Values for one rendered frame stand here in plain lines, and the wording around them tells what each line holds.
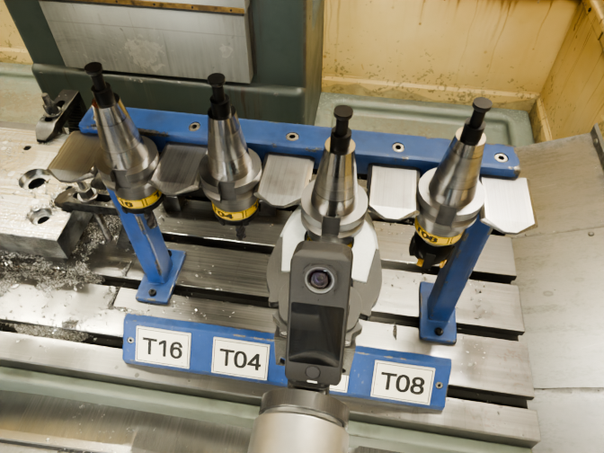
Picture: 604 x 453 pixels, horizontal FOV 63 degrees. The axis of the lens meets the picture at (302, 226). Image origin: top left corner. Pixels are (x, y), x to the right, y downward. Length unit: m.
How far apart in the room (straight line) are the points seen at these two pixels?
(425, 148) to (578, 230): 0.62
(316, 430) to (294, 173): 0.25
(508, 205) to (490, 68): 1.11
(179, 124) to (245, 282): 0.33
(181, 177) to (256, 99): 0.73
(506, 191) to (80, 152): 0.44
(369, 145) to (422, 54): 1.05
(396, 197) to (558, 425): 0.54
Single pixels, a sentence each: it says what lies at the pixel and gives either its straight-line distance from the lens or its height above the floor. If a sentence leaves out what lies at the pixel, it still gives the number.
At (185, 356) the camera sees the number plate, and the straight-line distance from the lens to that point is 0.72.
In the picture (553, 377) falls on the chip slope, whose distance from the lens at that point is 0.94.
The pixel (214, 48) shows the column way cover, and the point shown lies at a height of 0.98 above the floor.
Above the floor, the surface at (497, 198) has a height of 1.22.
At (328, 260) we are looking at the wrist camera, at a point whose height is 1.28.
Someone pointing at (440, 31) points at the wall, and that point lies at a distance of 1.52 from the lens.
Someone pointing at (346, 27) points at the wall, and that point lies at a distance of 1.52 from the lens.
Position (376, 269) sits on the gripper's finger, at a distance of 0.45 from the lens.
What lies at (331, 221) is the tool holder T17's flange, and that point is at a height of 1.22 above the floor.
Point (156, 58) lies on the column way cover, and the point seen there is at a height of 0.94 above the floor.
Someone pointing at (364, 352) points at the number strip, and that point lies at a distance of 0.68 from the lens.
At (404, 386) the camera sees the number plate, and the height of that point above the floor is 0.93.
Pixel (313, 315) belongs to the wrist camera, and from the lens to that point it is 0.37.
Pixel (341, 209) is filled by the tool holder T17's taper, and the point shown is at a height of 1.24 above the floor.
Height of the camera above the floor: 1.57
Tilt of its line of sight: 51 degrees down
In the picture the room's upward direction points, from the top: straight up
